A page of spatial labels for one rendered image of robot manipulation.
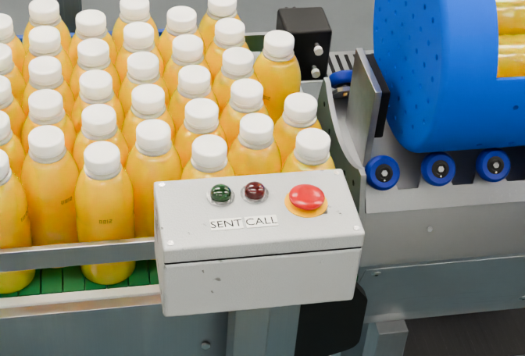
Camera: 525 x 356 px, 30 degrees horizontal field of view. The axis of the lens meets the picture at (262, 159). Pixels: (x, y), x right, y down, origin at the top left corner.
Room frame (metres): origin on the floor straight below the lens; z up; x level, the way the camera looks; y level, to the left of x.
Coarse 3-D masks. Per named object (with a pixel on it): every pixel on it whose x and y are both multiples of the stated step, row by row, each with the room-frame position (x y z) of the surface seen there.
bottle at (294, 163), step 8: (296, 152) 0.86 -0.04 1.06; (328, 152) 0.86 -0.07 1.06; (288, 160) 0.86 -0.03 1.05; (296, 160) 0.85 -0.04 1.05; (304, 160) 0.85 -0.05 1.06; (320, 160) 0.85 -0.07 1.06; (328, 160) 0.86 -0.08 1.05; (288, 168) 0.85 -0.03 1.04; (296, 168) 0.84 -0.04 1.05; (304, 168) 0.84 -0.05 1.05; (312, 168) 0.84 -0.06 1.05; (320, 168) 0.84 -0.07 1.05; (328, 168) 0.85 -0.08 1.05
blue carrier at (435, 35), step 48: (384, 0) 1.15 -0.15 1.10; (432, 0) 1.00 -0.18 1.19; (480, 0) 0.98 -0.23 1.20; (384, 48) 1.12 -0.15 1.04; (432, 48) 0.97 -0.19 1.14; (480, 48) 0.95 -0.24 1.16; (432, 96) 0.94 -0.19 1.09; (480, 96) 0.93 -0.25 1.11; (432, 144) 0.94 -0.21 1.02; (480, 144) 0.96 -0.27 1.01
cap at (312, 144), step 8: (312, 128) 0.88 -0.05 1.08; (304, 136) 0.86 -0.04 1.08; (312, 136) 0.87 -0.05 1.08; (320, 136) 0.87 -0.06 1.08; (328, 136) 0.87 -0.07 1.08; (296, 144) 0.86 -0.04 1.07; (304, 144) 0.85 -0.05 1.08; (312, 144) 0.85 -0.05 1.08; (320, 144) 0.85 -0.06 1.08; (328, 144) 0.85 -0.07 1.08; (304, 152) 0.84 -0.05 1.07; (312, 152) 0.84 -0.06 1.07; (320, 152) 0.84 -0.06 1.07; (312, 160) 0.84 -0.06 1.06
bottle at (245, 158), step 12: (240, 144) 0.87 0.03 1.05; (252, 144) 0.87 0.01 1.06; (264, 144) 0.87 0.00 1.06; (276, 144) 0.88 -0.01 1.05; (228, 156) 0.87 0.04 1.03; (240, 156) 0.86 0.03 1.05; (252, 156) 0.86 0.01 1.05; (264, 156) 0.86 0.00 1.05; (276, 156) 0.87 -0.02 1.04; (240, 168) 0.85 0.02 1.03; (252, 168) 0.85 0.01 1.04; (264, 168) 0.85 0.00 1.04; (276, 168) 0.86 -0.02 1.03
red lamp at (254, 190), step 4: (248, 184) 0.74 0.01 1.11; (252, 184) 0.74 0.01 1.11; (256, 184) 0.74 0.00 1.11; (260, 184) 0.74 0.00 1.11; (248, 188) 0.73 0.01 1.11; (252, 188) 0.73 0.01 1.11; (256, 188) 0.73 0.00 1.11; (260, 188) 0.74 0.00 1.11; (264, 188) 0.74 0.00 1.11; (244, 192) 0.74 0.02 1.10; (248, 192) 0.73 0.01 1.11; (252, 192) 0.73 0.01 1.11; (256, 192) 0.73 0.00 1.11; (260, 192) 0.73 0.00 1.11; (264, 192) 0.74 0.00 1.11; (248, 196) 0.73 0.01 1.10; (252, 196) 0.73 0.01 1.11; (256, 196) 0.73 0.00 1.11; (260, 196) 0.73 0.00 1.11
